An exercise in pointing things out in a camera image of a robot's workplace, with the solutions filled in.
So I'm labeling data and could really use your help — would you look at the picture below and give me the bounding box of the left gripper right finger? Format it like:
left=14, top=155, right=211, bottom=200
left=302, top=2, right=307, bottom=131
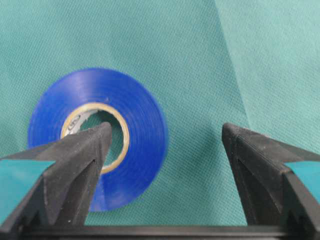
left=221, top=122, right=320, bottom=240

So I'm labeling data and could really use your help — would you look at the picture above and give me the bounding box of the blue tape roll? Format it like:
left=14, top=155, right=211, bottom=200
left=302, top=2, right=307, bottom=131
left=27, top=68, right=169, bottom=212

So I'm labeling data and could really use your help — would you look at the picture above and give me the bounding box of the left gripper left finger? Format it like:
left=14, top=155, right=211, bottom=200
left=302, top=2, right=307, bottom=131
left=0, top=122, right=112, bottom=240

